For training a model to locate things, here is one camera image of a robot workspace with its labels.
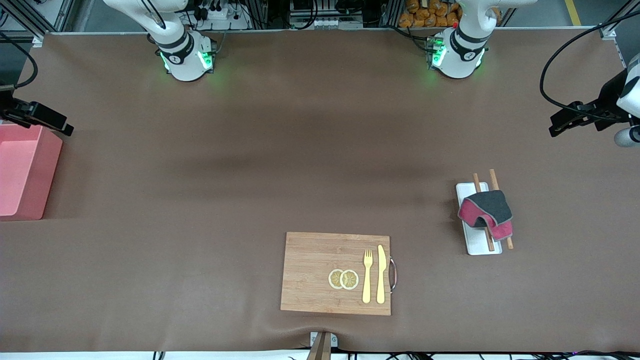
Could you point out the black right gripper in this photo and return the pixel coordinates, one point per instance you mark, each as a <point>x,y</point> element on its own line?
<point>10,110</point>

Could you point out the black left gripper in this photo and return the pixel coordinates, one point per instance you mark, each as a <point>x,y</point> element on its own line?
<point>609,98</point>

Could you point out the red and grey cloth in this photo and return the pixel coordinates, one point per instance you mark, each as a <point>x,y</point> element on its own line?
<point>492,210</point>

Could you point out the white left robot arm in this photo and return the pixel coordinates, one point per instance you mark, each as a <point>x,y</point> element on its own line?
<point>462,55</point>

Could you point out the pink plastic bin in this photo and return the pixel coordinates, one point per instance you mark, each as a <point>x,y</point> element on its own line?
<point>20,170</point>

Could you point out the white rectangular tray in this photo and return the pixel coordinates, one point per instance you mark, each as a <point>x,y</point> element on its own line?
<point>477,246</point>

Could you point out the pile of orange items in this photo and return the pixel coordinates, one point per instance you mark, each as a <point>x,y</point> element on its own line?
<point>425,17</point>

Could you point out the white power strip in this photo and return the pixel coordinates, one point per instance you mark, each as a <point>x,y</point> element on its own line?
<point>220,12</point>

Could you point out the yellow knife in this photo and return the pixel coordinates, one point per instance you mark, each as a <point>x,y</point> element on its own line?
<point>381,275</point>

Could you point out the brown table mat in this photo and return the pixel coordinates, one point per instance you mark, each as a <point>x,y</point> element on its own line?
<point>300,150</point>

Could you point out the yellow fork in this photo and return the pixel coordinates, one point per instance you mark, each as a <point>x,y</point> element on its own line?
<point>367,280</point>

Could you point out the lemon slice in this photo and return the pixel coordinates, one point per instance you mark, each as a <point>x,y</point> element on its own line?
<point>335,279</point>
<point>351,280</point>

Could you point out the bamboo cutting board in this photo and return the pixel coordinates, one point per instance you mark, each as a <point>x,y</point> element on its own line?
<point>310,275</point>

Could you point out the aluminium frame strut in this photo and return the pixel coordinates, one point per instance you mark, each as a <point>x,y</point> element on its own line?
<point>608,33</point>
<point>38,40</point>

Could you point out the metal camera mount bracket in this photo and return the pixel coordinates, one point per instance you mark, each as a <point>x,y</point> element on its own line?
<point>322,342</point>

